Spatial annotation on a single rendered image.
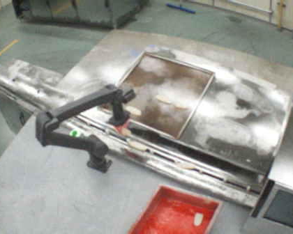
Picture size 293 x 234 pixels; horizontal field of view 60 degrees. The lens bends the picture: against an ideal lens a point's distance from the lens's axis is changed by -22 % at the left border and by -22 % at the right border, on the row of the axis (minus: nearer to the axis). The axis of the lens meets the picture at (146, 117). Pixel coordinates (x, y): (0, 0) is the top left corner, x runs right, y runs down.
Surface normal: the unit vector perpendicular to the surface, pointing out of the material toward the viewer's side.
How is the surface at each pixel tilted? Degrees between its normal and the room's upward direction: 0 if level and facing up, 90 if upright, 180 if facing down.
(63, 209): 0
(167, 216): 0
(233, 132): 10
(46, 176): 0
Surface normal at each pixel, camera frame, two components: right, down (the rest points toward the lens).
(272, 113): -0.20, -0.58
